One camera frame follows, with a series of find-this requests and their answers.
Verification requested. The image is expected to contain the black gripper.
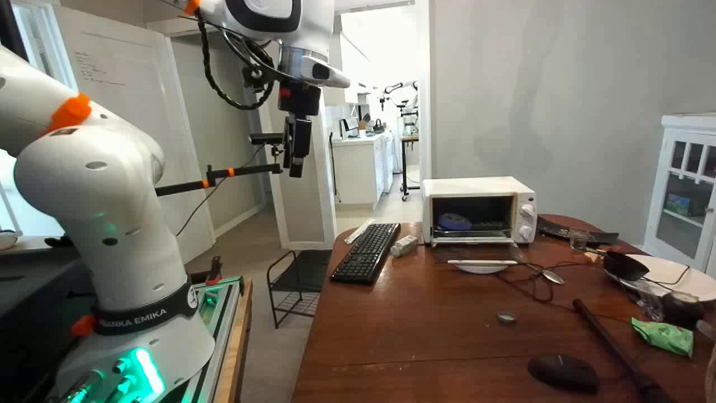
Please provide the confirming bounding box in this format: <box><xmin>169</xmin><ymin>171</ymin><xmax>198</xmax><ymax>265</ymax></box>
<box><xmin>281</xmin><ymin>81</ymin><xmax>321</xmax><ymax>171</ymax></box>

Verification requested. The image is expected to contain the clear plastic spice bottle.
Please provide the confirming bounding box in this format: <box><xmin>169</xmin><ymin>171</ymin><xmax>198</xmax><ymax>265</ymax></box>
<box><xmin>389</xmin><ymin>234</ymin><xmax>420</xmax><ymax>257</ymax></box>

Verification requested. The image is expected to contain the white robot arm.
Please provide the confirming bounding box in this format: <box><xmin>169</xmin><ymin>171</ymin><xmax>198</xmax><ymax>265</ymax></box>
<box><xmin>0</xmin><ymin>0</ymin><xmax>349</xmax><ymax>403</ymax></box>

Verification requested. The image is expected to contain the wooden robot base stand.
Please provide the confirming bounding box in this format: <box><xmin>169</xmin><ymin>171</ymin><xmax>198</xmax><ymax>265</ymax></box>
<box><xmin>179</xmin><ymin>277</ymin><xmax>253</xmax><ymax>403</ymax></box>

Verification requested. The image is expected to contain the black computer keyboard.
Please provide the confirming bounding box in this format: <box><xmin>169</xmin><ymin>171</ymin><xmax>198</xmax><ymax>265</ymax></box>
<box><xmin>331</xmin><ymin>224</ymin><xmax>401</xmax><ymax>285</ymax></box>

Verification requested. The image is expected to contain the black folding chair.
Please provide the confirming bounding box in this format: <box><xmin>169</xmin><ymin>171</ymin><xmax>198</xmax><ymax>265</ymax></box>
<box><xmin>265</xmin><ymin>251</ymin><xmax>331</xmax><ymax>327</ymax></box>

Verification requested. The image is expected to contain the black oval mouse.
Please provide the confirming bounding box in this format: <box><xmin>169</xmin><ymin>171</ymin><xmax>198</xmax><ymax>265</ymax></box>
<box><xmin>528</xmin><ymin>353</ymin><xmax>599</xmax><ymax>393</ymax></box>

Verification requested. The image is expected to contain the white glass door cabinet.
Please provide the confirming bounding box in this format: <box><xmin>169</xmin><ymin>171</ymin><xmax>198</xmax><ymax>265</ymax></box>
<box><xmin>644</xmin><ymin>111</ymin><xmax>716</xmax><ymax>274</ymax></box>

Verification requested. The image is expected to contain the white round plate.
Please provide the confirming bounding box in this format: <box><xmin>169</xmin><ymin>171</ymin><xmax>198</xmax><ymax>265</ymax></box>
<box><xmin>602</xmin><ymin>252</ymin><xmax>716</xmax><ymax>302</ymax></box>

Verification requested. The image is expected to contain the dark wooden stick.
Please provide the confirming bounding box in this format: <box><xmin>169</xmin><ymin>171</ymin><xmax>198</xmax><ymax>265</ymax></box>
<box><xmin>574</xmin><ymin>299</ymin><xmax>677</xmax><ymax>403</ymax></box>

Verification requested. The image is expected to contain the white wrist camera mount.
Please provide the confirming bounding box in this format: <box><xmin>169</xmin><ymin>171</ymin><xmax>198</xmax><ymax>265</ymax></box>
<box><xmin>283</xmin><ymin>47</ymin><xmax>351</xmax><ymax>88</ymax></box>

